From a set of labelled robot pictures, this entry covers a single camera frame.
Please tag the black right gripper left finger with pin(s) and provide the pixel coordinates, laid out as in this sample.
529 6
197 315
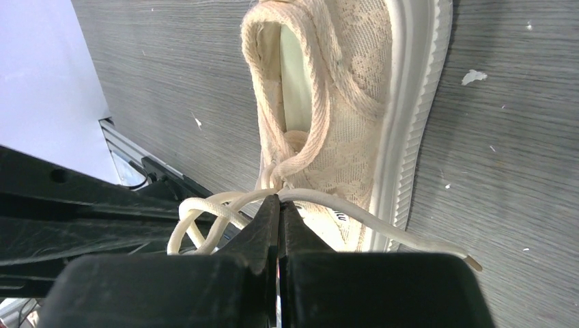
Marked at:
235 287

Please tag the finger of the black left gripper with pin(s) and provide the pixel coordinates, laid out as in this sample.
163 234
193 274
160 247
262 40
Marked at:
35 252
35 189

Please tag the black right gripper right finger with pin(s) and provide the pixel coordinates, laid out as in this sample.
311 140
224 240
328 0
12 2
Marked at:
325 288

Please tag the beige sneaker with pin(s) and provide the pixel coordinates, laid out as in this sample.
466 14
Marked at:
343 92

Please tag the aluminium front rail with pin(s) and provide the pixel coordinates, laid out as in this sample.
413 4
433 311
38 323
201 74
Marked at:
128 158

